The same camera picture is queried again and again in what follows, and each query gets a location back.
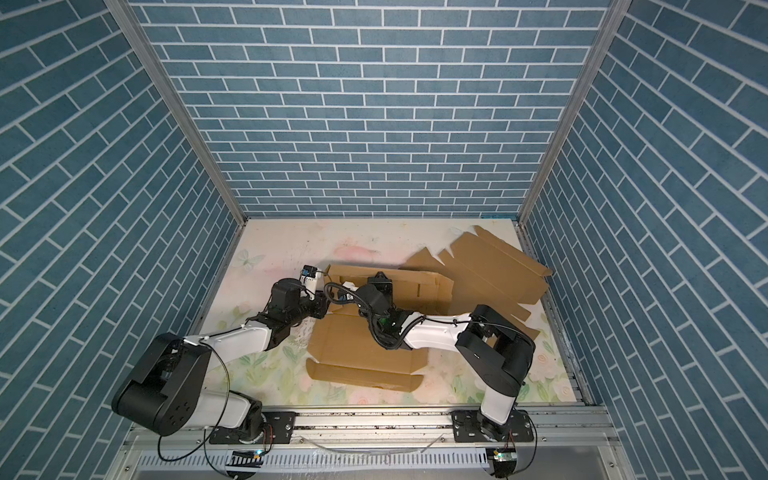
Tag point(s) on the aluminium corner post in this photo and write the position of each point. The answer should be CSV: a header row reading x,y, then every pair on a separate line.
x,y
129,25
594,59

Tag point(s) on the aluminium front rail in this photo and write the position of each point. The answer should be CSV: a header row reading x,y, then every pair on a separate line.
x,y
394,427

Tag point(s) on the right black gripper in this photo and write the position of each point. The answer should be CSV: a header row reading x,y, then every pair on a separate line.
x,y
384,286

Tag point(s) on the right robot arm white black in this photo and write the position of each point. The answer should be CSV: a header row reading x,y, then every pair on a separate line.
x,y
498,352

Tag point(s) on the right green circuit board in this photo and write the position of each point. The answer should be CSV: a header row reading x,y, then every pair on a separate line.
x,y
502,456

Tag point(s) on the green circuit board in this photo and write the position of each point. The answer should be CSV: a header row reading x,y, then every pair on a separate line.
x,y
245,459
502,456

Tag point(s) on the white slotted cable duct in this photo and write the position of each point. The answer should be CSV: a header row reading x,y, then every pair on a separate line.
x,y
316,460

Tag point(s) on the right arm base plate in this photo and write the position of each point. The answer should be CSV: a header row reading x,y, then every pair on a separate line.
x,y
470,426

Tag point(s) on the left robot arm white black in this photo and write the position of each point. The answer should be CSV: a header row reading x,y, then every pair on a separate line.
x,y
164,392

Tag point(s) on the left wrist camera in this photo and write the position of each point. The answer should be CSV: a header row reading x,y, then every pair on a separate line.
x,y
311,277

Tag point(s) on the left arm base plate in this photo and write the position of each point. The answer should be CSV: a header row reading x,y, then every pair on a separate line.
x,y
266,429

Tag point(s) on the right aluminium corner post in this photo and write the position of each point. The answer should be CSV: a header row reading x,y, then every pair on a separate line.
x,y
594,59

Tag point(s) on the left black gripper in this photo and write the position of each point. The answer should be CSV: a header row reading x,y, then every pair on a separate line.
x,y
321,306

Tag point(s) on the left aluminium corner post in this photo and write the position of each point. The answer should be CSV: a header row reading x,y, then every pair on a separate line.
x,y
129,25

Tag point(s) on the brown cardboard box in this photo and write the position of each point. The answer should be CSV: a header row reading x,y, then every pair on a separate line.
x,y
486,270
361,343

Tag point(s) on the left green circuit board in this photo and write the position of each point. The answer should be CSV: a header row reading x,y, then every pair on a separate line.
x,y
245,459

